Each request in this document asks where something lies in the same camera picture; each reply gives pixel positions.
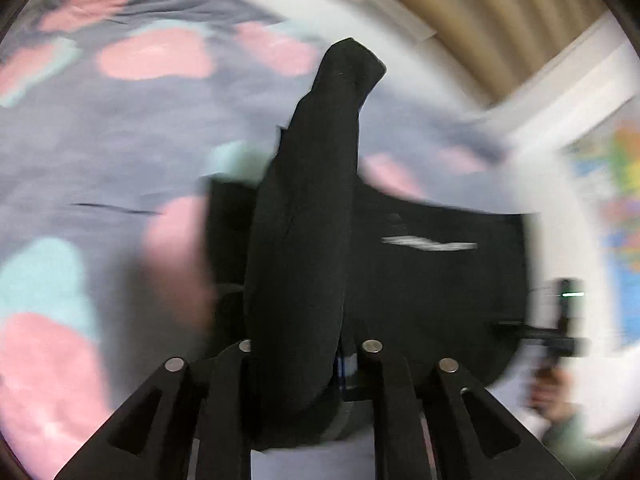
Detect grey pink floral blanket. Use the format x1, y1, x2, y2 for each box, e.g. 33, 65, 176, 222
0, 0, 506, 480

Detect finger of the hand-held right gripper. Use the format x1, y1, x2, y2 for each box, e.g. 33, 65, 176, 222
492, 319, 538, 342

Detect beige curtain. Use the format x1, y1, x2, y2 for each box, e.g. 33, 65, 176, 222
310, 0, 608, 106

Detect black pants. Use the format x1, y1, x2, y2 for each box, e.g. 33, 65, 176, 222
202, 37, 531, 453

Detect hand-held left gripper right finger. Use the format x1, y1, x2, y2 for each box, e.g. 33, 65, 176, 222
337, 340, 576, 480

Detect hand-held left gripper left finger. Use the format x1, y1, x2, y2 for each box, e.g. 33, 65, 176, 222
54, 339, 254, 480

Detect person's right hand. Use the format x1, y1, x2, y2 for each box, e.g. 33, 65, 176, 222
527, 370, 576, 423

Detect colourful wall poster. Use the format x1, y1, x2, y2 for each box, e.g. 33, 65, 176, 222
565, 115, 640, 351

